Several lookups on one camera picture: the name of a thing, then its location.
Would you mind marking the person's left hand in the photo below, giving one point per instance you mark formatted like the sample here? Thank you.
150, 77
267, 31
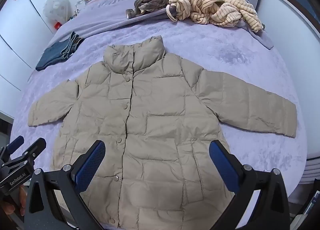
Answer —
22, 197

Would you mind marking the beige quilted blanket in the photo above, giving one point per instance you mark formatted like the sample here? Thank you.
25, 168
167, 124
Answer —
160, 124

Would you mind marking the folded blue jeans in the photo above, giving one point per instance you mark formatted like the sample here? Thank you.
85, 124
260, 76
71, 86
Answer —
56, 53

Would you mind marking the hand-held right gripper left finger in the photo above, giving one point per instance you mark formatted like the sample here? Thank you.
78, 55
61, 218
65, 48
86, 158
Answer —
90, 163

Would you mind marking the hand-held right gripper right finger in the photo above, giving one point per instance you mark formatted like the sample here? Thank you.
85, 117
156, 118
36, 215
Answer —
223, 167

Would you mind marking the lavender fleece blanket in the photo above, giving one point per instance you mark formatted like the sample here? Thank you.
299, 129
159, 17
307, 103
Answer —
212, 47

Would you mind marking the white wardrobe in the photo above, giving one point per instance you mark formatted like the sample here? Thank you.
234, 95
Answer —
17, 34

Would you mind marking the white radiator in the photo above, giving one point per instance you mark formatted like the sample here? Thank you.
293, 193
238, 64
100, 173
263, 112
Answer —
312, 170

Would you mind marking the small red box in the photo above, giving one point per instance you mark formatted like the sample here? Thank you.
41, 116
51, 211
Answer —
57, 25

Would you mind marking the brown and cream knit throw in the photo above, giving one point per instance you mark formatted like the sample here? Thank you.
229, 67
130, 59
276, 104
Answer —
212, 4

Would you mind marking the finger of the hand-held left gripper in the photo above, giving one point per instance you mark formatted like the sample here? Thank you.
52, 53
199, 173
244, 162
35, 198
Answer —
35, 148
15, 143

